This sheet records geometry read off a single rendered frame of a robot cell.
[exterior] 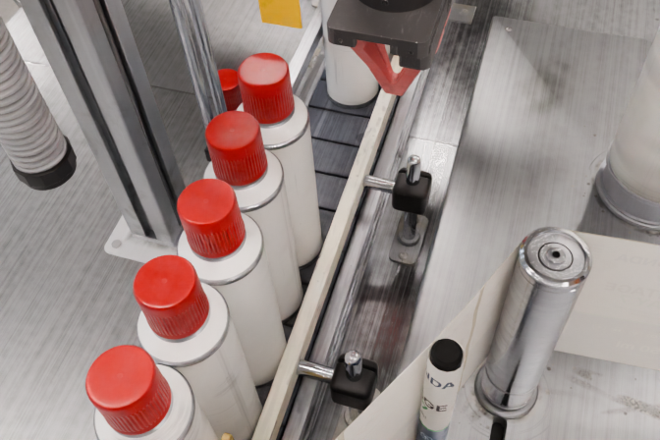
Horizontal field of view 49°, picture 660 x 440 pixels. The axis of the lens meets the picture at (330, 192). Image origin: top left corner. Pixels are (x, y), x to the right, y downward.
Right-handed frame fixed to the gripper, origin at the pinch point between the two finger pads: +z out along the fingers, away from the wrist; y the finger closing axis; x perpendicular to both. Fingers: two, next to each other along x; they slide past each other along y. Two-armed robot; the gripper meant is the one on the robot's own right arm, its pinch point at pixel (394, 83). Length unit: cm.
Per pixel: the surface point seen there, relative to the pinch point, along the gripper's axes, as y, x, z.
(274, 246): -14.5, 4.5, 2.3
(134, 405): -29.5, 4.6, -7.3
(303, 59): 6.0, 9.7, 5.2
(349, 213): -5.7, 2.2, 9.9
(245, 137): -13.2, 5.6, -7.3
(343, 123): 6.6, 6.7, 13.4
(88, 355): -20.4, 21.4, 18.0
